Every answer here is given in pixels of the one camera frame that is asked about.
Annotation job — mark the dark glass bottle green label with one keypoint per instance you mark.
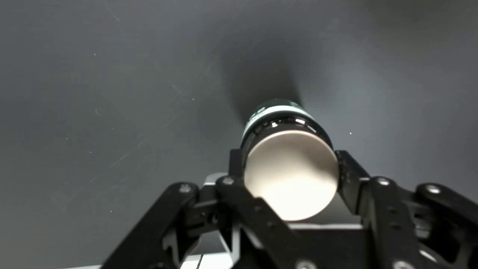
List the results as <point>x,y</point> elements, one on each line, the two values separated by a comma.
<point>292,174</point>

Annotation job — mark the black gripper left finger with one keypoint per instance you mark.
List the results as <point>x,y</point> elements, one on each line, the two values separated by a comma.
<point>233,224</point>

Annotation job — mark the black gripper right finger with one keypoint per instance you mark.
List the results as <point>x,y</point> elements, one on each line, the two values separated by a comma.
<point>413,224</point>

